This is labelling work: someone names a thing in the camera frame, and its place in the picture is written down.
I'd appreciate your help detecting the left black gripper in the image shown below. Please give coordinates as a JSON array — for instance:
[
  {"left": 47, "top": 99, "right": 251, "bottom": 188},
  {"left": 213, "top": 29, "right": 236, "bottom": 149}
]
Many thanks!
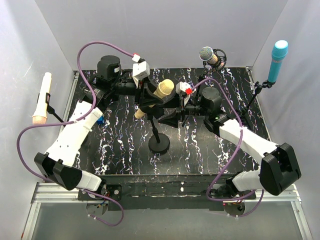
[{"left": 111, "top": 76, "right": 164, "bottom": 106}]

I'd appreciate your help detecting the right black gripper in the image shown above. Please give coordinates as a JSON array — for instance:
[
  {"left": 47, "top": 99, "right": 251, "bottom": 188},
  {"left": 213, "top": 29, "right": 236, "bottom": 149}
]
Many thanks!
[{"left": 157, "top": 91, "right": 209, "bottom": 129}]

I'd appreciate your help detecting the cream yellow microphone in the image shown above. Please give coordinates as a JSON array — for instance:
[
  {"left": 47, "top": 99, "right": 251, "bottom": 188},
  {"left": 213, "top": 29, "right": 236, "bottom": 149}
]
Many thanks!
[{"left": 134, "top": 79, "right": 175, "bottom": 118}]

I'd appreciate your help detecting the black round-base mic stand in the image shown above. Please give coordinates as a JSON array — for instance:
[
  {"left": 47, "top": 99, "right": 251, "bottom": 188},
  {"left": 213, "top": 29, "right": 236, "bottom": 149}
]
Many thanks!
[{"left": 147, "top": 113, "right": 170, "bottom": 155}]

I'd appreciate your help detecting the glitter silver-head microphone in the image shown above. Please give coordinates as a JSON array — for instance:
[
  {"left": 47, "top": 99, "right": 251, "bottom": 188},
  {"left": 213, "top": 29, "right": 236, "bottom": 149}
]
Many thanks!
[{"left": 199, "top": 46, "right": 221, "bottom": 68}]

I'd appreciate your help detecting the black tripod shock-mount stand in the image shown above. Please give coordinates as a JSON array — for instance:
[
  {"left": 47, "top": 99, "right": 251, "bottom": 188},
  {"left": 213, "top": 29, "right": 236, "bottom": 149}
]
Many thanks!
[{"left": 195, "top": 46, "right": 227, "bottom": 101}]

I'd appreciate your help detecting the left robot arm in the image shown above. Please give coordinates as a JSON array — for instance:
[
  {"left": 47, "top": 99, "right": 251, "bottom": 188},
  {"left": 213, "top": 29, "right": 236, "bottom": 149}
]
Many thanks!
[{"left": 34, "top": 54, "right": 175, "bottom": 200}]

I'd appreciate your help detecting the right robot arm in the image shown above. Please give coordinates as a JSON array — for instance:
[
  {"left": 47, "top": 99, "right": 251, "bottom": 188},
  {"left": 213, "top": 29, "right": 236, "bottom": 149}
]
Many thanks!
[{"left": 155, "top": 82, "right": 302, "bottom": 201}]

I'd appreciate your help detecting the pale pink microphone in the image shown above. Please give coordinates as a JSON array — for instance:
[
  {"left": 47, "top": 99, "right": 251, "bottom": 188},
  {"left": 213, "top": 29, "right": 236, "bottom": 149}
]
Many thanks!
[{"left": 32, "top": 72, "right": 52, "bottom": 125}]

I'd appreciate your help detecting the teal blue microphone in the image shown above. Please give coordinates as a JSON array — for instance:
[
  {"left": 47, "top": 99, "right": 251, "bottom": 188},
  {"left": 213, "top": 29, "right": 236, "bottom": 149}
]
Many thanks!
[{"left": 267, "top": 40, "right": 289, "bottom": 84}]

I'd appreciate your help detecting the blue white small box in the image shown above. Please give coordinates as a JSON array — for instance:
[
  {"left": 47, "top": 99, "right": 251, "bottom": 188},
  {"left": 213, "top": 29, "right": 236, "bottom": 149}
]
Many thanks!
[{"left": 96, "top": 116, "right": 104, "bottom": 125}]

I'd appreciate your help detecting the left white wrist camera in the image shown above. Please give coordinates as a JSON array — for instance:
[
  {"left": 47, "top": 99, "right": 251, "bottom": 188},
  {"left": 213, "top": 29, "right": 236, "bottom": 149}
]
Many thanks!
[{"left": 132, "top": 60, "right": 150, "bottom": 88}]

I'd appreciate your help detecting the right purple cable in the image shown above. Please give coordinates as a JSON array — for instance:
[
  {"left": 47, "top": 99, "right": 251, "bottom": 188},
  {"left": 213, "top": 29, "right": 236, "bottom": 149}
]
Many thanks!
[{"left": 187, "top": 77, "right": 263, "bottom": 217}]

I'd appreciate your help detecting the purple cable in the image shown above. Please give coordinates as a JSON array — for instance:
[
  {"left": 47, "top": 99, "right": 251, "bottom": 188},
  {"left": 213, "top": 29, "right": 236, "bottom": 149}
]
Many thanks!
[
  {"left": 16, "top": 41, "right": 142, "bottom": 226},
  {"left": 187, "top": 77, "right": 263, "bottom": 217}
]

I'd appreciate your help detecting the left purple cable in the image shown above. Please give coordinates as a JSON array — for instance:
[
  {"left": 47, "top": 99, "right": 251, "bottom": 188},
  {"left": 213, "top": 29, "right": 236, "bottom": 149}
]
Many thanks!
[{"left": 16, "top": 41, "right": 142, "bottom": 226}]

